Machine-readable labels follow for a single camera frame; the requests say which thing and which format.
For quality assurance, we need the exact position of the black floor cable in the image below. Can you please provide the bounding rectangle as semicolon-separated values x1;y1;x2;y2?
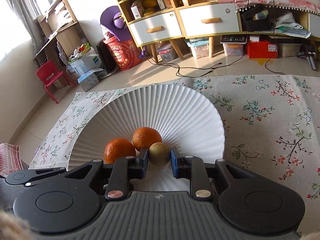
146;55;223;77

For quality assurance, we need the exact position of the clear bin blue lid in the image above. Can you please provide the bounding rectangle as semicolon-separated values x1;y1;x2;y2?
185;37;209;59

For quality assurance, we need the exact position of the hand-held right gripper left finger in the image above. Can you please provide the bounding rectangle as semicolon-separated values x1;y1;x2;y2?
65;147;150;201

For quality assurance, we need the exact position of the red plastic chair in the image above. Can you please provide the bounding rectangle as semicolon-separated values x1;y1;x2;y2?
36;60;75;104

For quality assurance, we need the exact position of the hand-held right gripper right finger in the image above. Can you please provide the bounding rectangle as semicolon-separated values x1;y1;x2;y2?
170;147;254;198

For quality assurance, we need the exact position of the clear storage bin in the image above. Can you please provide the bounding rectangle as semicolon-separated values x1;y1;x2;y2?
157;42;179;62

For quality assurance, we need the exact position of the pile of papers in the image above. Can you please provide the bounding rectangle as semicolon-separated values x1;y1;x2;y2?
274;12;312;38

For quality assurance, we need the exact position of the white carton box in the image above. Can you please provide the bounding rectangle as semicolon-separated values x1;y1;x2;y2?
130;0;144;19

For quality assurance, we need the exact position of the wooden desk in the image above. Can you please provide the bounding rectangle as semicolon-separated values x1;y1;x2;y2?
34;0;83;65

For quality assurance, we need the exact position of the clear bin black lid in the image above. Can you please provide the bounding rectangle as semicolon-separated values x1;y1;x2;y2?
220;35;248;57

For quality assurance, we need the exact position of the yellow packet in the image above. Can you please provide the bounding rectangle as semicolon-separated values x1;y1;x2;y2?
142;0;159;15

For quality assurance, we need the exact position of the red printed bucket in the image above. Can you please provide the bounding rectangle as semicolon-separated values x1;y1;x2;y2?
104;36;142;70

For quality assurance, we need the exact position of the cardboard box of toys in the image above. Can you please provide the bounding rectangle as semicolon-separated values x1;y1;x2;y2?
67;44;103;77

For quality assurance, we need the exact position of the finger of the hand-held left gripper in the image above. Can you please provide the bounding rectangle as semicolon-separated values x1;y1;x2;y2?
5;166;68;187

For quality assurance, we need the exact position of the brown longan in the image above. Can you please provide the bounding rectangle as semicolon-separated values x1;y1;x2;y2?
149;142;171;166

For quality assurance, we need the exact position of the purple plush toy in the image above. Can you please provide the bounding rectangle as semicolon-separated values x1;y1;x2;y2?
100;6;129;42

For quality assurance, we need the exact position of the floral tablecloth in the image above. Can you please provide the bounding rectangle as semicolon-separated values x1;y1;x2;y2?
29;74;320;233

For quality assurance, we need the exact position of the blue tissue box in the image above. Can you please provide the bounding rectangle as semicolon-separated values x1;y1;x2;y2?
77;69;100;92

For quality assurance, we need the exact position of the white cabinet drawer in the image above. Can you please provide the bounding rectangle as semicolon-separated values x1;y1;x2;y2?
179;3;241;37
129;12;182;47

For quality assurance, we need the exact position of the orange tangerine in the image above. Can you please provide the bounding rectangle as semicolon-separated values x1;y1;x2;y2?
132;127;162;153
104;138;137;164

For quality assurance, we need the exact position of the black tripod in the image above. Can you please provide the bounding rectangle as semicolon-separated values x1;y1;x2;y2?
297;42;320;70

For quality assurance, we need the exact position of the red box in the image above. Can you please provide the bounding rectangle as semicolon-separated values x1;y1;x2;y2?
246;40;279;58

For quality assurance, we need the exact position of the wooden shelf cabinet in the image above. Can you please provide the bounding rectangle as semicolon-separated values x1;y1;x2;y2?
108;0;242;64

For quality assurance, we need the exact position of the red patterned cloth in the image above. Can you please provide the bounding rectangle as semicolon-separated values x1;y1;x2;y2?
0;142;29;178

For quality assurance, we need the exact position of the black storage box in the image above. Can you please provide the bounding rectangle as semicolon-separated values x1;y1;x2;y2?
244;5;272;32

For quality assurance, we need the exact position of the white ribbed plate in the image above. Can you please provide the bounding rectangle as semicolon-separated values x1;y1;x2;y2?
68;84;225;193

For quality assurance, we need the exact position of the person's right forearm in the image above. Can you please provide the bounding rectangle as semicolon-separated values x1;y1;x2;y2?
0;210;30;240

